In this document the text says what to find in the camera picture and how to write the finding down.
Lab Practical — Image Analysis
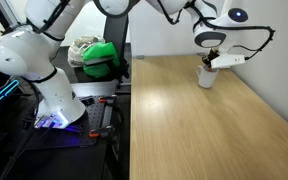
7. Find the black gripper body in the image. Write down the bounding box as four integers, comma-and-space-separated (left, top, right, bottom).
202, 49, 219, 67

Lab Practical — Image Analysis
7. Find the green bag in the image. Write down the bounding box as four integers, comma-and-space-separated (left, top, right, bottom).
82, 42, 120, 78

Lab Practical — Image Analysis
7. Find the orange black clamp front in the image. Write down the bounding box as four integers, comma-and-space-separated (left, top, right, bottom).
88, 125, 114, 138

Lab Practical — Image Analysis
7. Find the grey table corner bracket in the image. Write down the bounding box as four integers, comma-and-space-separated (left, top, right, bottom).
136, 55, 145, 59

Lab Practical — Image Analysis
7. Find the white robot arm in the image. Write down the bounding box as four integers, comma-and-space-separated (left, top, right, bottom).
0, 0, 248, 129

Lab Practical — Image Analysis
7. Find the black camera stand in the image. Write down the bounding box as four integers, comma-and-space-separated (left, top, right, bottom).
104, 15, 130, 83

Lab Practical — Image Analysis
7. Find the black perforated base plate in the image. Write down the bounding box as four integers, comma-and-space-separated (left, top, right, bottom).
24, 102, 112, 150

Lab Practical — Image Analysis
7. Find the white plastic bag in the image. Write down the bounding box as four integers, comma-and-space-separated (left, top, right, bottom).
67, 36, 105, 68

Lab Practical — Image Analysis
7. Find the orange black clamp rear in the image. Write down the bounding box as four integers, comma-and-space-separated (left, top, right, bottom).
98, 95, 117, 104

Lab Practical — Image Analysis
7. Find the orange black clamp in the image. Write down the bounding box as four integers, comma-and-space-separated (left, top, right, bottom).
88, 125, 114, 138
98, 95, 117, 104

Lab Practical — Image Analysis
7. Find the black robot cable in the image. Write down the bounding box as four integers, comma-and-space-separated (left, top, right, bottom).
157, 0, 276, 62

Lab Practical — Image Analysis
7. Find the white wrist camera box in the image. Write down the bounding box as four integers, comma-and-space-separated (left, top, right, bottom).
211, 54, 245, 68

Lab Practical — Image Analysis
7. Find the white ceramic mug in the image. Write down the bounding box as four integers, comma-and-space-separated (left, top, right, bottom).
196, 65, 219, 88

